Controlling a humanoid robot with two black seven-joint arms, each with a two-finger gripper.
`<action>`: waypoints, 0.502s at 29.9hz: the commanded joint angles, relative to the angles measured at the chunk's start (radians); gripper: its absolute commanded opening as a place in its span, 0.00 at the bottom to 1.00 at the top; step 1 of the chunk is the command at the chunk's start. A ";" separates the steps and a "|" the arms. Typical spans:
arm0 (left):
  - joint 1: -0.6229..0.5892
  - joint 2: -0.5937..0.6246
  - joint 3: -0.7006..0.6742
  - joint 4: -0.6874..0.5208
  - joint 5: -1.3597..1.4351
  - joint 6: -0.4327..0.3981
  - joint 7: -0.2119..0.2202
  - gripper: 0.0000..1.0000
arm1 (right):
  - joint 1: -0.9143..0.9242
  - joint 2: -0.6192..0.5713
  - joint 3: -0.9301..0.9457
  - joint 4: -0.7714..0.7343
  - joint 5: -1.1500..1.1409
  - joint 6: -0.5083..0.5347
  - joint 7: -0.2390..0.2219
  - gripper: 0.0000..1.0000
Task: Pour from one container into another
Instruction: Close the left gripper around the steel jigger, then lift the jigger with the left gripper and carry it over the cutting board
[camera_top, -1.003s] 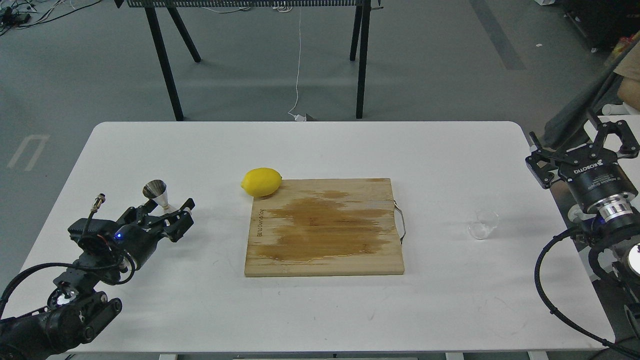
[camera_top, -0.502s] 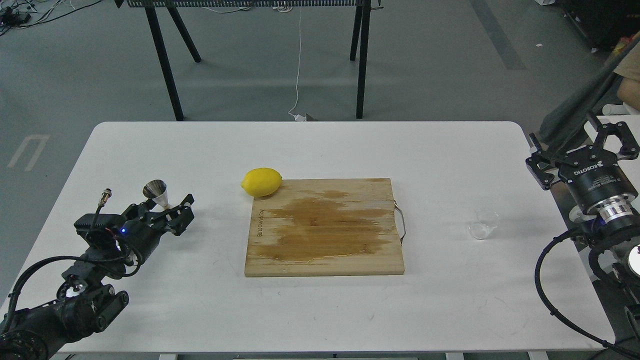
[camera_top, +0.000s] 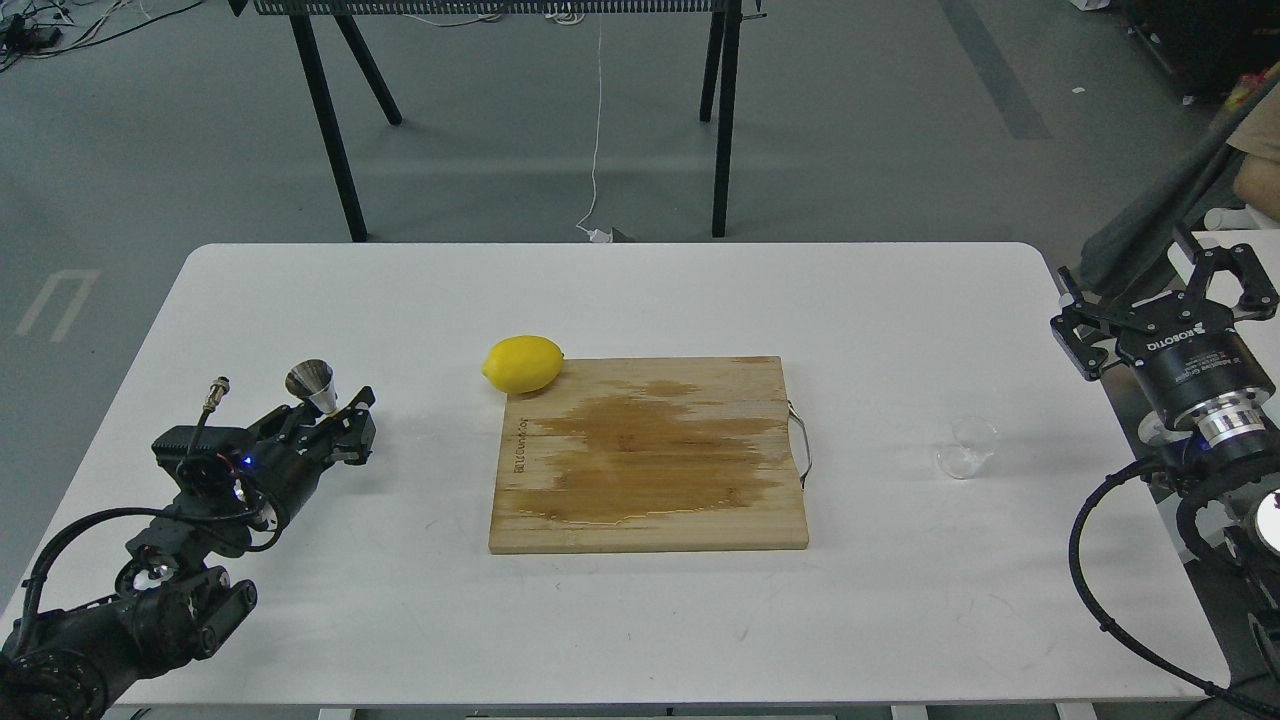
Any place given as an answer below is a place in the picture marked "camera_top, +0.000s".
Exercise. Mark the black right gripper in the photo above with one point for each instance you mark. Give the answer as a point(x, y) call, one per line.
point(1200, 365)

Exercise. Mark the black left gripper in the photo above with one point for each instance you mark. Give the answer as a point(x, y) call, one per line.
point(270, 475)

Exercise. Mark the steel double jigger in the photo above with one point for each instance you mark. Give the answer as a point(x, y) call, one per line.
point(312, 381)

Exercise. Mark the clear glass measuring cup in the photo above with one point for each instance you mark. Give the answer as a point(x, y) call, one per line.
point(974, 441)

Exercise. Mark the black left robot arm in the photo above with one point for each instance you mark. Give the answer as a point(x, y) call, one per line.
point(169, 606)

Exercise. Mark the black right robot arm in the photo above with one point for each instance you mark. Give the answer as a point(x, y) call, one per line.
point(1227, 496)

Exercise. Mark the grey jacket on chair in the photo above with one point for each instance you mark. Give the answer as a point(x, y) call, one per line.
point(1127, 258)

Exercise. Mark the white office chair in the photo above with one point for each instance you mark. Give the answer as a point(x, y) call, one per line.
point(1231, 219)

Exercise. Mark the person in tan shirt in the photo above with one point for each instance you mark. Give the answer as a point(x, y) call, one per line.
point(1256, 181)

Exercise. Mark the yellow lemon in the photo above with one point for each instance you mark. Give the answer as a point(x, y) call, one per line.
point(523, 364)

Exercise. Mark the wooden cutting board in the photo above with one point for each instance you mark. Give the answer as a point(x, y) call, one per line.
point(647, 455)

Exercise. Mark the black metal frame table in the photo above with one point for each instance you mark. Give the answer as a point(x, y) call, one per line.
point(370, 66)

